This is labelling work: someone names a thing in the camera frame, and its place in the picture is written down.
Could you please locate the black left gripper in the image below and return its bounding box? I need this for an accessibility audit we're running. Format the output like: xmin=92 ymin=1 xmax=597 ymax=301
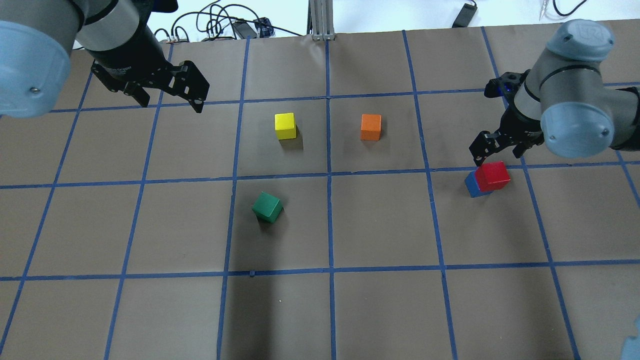
xmin=91 ymin=60 xmax=210 ymax=114

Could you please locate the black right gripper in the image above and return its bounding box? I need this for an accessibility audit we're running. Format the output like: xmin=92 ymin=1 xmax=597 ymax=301
xmin=469 ymin=107 xmax=544 ymax=167

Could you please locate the red wooden block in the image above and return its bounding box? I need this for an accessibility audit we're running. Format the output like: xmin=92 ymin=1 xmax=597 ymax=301
xmin=473 ymin=161 xmax=512 ymax=193

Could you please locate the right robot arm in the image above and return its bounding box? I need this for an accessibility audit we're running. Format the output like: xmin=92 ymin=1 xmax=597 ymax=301
xmin=469 ymin=19 xmax=640 ymax=166

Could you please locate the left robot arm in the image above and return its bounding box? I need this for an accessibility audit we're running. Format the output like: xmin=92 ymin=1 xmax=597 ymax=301
xmin=0 ymin=0 xmax=210 ymax=118

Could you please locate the blue wooden block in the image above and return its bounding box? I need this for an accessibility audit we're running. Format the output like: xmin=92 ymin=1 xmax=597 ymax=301
xmin=464 ymin=170 xmax=493 ymax=198

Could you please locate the yellow wooden block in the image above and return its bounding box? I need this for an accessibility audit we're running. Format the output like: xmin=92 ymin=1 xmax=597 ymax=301
xmin=274 ymin=112 xmax=298 ymax=141

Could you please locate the orange wooden block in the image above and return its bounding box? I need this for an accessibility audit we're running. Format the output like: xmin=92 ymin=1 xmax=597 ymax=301
xmin=359 ymin=113 xmax=382 ymax=141

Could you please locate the green wooden block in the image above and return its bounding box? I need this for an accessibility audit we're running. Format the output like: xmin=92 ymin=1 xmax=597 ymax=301
xmin=251 ymin=191 xmax=284 ymax=224

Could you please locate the black power adapter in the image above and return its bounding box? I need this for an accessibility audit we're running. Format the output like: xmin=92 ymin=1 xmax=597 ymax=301
xmin=451 ymin=1 xmax=478 ymax=28

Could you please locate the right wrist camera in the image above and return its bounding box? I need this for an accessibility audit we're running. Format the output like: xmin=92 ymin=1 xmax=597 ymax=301
xmin=483 ymin=69 xmax=531 ymax=101

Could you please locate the aluminium frame post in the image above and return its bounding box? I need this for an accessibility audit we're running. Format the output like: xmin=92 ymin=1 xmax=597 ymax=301
xmin=307 ymin=0 xmax=336 ymax=41

